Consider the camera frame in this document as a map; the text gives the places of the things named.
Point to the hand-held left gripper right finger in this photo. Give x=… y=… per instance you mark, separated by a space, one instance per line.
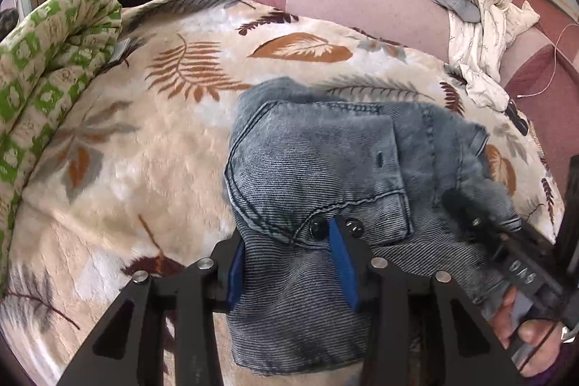
x=343 y=259

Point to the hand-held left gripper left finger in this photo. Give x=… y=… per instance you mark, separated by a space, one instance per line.
x=235 y=273

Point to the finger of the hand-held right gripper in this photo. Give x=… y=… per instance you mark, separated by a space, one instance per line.
x=470 y=216

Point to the blue denim pants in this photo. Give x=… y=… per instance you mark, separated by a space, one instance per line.
x=316 y=155

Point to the person's right hand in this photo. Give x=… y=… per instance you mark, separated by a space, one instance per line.
x=538 y=340

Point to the leaf print fleece blanket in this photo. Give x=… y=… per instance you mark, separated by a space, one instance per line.
x=158 y=169

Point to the red padded side cushion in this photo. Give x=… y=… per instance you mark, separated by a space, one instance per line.
x=538 y=74

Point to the crumpled white cloth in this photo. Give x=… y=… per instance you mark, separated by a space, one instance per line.
x=484 y=42

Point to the green and white checked quilt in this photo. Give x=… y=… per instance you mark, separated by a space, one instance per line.
x=40 y=96

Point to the dark grey garment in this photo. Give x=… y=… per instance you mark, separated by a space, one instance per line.
x=7 y=22

